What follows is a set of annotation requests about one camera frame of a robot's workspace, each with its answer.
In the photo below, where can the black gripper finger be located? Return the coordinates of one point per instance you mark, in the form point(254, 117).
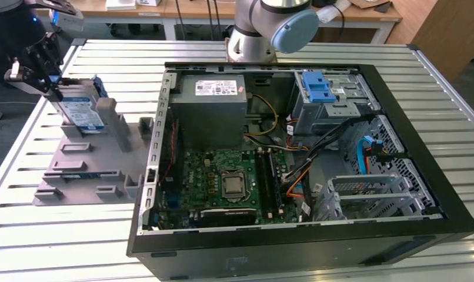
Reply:
point(41, 58)
point(33, 77)

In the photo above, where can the hard disk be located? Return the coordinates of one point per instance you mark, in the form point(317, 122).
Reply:
point(81, 114)

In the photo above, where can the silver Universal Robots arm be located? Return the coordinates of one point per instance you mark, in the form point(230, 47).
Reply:
point(253, 29)

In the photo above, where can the metal disk bay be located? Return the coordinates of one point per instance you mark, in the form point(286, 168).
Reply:
point(375, 196)

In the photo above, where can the large white box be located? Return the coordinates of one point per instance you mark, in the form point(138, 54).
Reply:
point(121, 5)

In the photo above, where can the small white box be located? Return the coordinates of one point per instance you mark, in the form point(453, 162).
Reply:
point(149, 2)

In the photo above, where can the grey parts rack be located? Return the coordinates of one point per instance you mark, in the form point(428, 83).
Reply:
point(104, 164)

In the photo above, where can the RAM stick with blue label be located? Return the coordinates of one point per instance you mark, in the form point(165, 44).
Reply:
point(85, 176)

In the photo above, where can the grey power supply unit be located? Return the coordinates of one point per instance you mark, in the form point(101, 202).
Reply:
point(210, 117)

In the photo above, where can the green motherboard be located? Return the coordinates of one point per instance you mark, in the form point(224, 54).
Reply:
point(200, 164)

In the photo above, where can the silver CPU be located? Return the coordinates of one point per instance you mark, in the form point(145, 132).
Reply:
point(233, 186)

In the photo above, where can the black graphics card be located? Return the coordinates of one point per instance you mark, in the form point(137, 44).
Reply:
point(229, 217)

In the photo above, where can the blue plastic drive latch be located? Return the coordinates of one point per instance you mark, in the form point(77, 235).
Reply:
point(316, 88)

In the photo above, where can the installed RAM stick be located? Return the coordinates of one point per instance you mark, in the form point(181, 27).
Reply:
point(276, 185)

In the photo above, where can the white plastic tube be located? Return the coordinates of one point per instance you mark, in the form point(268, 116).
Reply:
point(333, 11)

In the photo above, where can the metal optical drive cage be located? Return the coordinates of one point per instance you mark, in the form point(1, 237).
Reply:
point(332, 117)

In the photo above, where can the black PC case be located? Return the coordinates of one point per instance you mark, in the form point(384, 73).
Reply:
point(261, 252)

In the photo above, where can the wooden cabinet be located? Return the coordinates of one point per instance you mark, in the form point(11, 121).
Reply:
point(449, 35)

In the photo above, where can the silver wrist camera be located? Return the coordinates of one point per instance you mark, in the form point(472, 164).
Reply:
point(70, 22)

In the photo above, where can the wooden desk white frame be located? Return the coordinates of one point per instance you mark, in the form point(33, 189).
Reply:
point(124, 14)
point(363, 14)

